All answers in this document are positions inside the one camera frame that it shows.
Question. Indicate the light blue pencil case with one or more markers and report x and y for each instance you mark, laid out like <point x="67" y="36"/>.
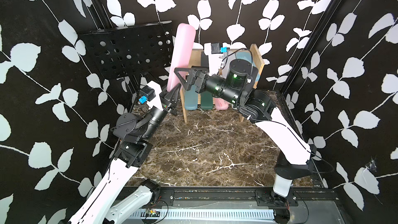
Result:
<point x="245" y="56"/>

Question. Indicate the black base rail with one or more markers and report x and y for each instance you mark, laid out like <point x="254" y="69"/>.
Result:
<point x="261" y="196"/>

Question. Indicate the small circuit board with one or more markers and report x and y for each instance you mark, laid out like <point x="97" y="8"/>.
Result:
<point x="151" y="213"/>

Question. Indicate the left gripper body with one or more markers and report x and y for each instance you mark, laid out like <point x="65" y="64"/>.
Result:
<point x="166" y="108"/>

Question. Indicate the pink pencil case shelf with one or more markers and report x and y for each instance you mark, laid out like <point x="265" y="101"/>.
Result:
<point x="221" y="104"/>
<point x="183" y="46"/>

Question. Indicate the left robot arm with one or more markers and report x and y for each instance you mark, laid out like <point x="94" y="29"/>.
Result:
<point x="134" y="132"/>

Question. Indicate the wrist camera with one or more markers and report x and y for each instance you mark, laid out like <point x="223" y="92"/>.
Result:
<point x="147" y="94"/>
<point x="216" y="53"/>

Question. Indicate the pink pencil case top shelf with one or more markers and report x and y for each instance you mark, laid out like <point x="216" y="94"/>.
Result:
<point x="183" y="46"/>

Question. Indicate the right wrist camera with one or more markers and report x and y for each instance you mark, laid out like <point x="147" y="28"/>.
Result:
<point x="216" y="53"/>

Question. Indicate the pink pencil case lower shelf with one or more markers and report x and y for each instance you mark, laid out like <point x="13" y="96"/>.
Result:
<point x="221" y="104"/>

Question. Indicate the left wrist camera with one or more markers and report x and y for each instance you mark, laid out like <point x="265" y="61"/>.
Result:
<point x="147" y="94"/>

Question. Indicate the black perforated music stand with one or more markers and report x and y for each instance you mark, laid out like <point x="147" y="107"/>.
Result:
<point x="126" y="59"/>

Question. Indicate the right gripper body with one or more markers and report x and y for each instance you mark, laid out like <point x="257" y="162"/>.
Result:
<point x="203" y="79"/>

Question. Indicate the dark grey pencil case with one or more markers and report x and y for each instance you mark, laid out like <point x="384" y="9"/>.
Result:
<point x="204" y="60"/>

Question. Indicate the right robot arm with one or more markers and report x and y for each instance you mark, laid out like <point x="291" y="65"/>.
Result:
<point x="257" y="107"/>

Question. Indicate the dark green pencil case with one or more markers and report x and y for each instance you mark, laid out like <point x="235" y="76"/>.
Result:
<point x="206" y="101"/>

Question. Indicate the teal pencil case lower shelf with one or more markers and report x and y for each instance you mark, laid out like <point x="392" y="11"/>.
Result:
<point x="191" y="99"/>

